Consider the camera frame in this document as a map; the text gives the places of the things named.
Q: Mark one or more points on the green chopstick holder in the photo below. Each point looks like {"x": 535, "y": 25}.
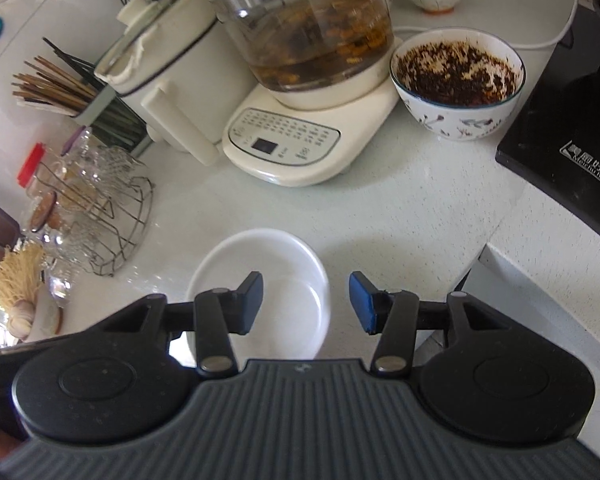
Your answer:
{"x": 112, "y": 120}

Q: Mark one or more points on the white pot with lid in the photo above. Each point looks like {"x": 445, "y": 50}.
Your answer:
{"x": 180, "y": 60}

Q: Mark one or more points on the white bowl holding garlic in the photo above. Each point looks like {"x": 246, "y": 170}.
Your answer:
{"x": 47, "y": 317}

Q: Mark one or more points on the red-lid glass jar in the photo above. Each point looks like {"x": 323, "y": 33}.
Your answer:
{"x": 32, "y": 170}

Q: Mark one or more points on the small jar with brown lid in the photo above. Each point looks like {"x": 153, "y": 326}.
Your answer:
{"x": 44, "y": 210}

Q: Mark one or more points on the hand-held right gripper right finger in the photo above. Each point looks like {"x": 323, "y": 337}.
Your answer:
{"x": 362, "y": 305}

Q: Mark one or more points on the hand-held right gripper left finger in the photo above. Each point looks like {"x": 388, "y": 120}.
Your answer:
{"x": 250, "y": 305}

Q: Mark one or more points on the plain white bowl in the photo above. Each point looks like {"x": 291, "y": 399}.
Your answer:
{"x": 290, "y": 270}

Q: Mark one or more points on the floral bowl with chili flakes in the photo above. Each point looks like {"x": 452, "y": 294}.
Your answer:
{"x": 455, "y": 110}

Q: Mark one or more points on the bundle of chopsticks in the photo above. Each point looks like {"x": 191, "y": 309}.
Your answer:
{"x": 50, "y": 85}

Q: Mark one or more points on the cream electric glass kettle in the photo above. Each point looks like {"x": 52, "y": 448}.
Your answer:
{"x": 300, "y": 135}

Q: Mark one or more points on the black induction cooktop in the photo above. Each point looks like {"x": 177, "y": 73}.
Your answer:
{"x": 565, "y": 160}

